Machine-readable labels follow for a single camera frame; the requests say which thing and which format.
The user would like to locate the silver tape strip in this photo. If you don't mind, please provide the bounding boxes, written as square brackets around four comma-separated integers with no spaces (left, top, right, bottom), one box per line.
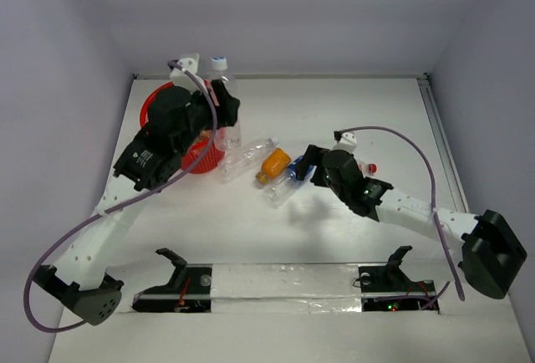
[210,264,362,314]

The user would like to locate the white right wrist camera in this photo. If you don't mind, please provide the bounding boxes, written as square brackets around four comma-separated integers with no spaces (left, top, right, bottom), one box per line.
[331,130,358,154]

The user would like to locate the clear bottle red cap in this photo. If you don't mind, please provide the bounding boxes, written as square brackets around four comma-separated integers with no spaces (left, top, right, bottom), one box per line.
[357,160,378,176]

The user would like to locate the large blue label clear bottle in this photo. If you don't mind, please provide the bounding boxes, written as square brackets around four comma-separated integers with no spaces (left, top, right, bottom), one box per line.
[208,56,242,153]

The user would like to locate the red plastic mesh basket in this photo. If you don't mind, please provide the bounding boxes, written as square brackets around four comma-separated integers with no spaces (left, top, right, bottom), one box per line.
[140,81,226,176]

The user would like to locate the clear plastic bottle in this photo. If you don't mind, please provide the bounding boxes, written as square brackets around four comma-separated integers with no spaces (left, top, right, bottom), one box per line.
[217,137,279,182]

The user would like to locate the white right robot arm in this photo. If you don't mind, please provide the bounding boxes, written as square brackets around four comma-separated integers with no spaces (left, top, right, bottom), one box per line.
[296,145,527,299]

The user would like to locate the short orange juice bottle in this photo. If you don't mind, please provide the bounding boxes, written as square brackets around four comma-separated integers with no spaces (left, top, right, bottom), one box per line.
[255,148,291,186]

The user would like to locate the small blue label bottle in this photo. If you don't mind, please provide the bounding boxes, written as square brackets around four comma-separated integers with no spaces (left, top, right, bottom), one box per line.
[286,155,303,182]

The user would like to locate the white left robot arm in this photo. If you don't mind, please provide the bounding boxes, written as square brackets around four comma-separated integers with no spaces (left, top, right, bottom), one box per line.
[23,79,240,331]

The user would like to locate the aluminium table edge rail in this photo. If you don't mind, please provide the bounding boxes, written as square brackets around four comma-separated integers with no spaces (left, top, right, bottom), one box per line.
[416,74,469,212]

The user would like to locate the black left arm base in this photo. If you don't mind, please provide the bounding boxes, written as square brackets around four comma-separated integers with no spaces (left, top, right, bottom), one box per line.
[132,248,212,314]

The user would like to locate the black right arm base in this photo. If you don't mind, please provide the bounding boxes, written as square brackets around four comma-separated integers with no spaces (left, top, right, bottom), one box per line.
[352,246,440,313]

